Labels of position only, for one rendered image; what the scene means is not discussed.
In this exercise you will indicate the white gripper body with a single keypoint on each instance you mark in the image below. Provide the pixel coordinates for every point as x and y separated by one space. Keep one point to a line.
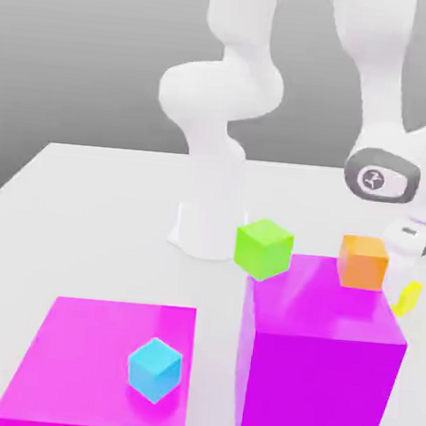
398 273

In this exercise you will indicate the small yellow cube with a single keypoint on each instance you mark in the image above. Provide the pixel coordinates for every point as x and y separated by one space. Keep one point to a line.
409 299

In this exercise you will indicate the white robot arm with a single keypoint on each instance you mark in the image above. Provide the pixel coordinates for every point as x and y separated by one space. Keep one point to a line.
215 100

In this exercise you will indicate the small orange cube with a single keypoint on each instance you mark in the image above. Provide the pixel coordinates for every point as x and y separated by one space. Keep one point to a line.
363 264

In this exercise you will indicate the small green cube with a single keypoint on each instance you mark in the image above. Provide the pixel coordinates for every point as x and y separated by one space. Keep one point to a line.
262 248

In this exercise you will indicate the small blue cube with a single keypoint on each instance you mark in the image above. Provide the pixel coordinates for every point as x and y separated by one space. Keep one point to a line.
153 369

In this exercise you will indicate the large tall purple box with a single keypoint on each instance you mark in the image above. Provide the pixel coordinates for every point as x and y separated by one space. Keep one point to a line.
317 353

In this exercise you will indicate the large flat magenta box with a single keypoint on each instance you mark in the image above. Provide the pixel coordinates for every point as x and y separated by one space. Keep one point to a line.
83 362

